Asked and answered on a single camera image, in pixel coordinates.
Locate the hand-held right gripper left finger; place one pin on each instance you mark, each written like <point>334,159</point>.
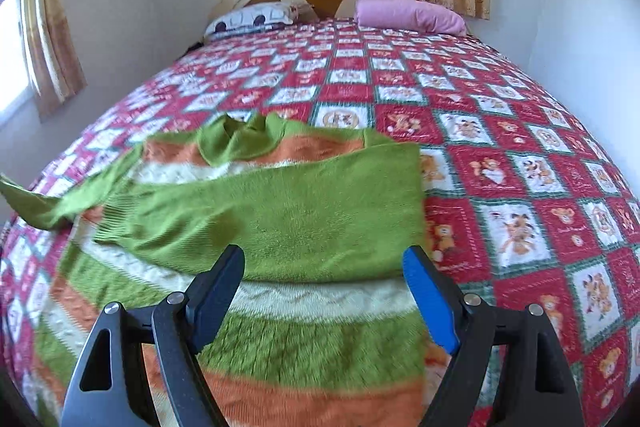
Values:
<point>220,292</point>

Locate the bright window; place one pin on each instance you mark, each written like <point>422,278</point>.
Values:
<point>10,57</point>

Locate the red printed bear blanket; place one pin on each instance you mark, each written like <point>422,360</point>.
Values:
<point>500,157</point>

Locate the green orange white striped sweater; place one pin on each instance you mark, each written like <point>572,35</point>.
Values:
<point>300,217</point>

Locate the white patterned pillow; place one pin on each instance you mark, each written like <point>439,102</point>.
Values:
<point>250,18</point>

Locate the pink pillow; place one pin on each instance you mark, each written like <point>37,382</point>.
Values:
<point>405,13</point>

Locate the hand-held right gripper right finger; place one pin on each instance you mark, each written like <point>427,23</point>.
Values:
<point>430,302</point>

